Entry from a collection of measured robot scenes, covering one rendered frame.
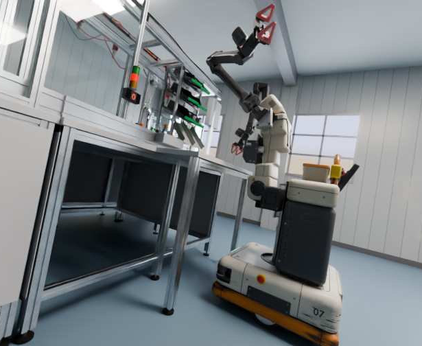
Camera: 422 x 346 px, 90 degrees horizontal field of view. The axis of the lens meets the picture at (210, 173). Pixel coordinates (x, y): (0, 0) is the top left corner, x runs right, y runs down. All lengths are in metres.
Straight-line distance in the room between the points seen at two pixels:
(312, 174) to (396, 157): 3.17
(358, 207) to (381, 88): 2.04
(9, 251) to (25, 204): 0.17
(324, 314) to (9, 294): 1.29
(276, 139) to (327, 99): 3.28
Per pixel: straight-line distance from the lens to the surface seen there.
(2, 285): 1.08
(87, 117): 1.13
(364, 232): 4.38
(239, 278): 1.35
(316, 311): 1.30
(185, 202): 1.14
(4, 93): 0.98
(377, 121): 4.60
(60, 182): 1.01
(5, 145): 0.95
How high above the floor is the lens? 0.72
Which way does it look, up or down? 2 degrees up
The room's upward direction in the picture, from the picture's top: 10 degrees clockwise
